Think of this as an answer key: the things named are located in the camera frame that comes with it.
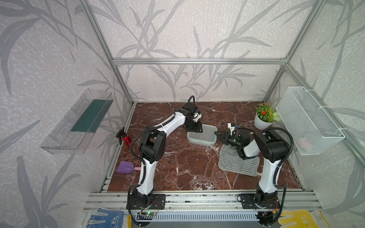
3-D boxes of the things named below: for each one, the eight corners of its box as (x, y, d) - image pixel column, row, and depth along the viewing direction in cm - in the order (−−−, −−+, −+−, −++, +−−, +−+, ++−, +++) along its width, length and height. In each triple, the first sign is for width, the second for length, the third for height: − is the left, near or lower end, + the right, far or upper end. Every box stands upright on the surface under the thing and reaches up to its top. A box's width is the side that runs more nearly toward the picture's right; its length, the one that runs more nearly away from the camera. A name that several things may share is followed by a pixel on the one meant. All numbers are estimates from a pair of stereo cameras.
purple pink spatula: (117, 173, 85) (116, 172, 84) (121, 162, 90) (120, 160, 88) (139, 173, 86) (138, 172, 84) (142, 162, 90) (141, 160, 88)
